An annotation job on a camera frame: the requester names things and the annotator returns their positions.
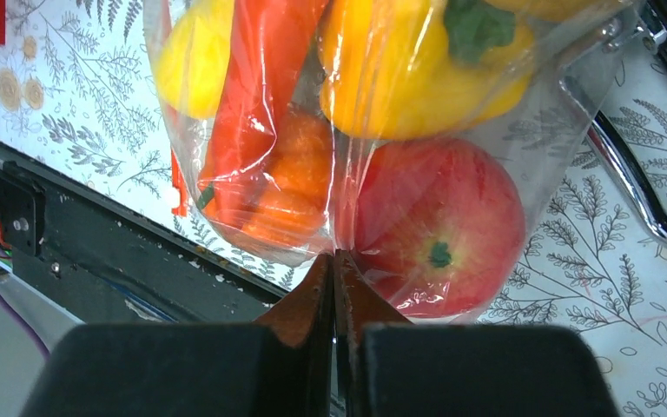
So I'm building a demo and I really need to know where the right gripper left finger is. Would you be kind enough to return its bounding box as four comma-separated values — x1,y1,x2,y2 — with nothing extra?
22,255,333,416

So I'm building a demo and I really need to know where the yellow fake lemon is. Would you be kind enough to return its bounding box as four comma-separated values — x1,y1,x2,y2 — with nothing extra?
152,1,234,119

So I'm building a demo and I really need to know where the black poker chip case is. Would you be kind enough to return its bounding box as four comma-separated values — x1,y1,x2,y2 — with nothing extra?
575,1,667,248

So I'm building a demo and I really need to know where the clear zip top bag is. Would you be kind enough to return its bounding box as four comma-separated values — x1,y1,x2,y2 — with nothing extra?
142,0,645,323

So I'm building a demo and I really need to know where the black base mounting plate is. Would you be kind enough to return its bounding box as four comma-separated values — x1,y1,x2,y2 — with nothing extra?
0,144,283,322

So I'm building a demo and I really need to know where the orange fake carrot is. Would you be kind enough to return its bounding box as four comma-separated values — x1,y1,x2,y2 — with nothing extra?
197,1,327,226

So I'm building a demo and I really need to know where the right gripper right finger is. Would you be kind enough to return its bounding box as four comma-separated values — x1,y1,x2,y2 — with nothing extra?
333,251,619,416

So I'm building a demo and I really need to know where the fake orange tangerine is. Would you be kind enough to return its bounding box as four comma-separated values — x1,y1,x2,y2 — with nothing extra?
234,107,333,248

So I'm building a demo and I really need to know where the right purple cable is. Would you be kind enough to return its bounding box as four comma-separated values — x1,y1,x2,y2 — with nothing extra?
0,253,53,364

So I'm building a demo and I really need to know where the yellow fake bell pepper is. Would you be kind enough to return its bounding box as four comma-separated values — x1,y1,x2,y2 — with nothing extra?
318,1,536,141

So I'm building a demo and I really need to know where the red fake apple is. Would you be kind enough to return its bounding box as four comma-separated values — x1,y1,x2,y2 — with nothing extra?
338,138,526,319

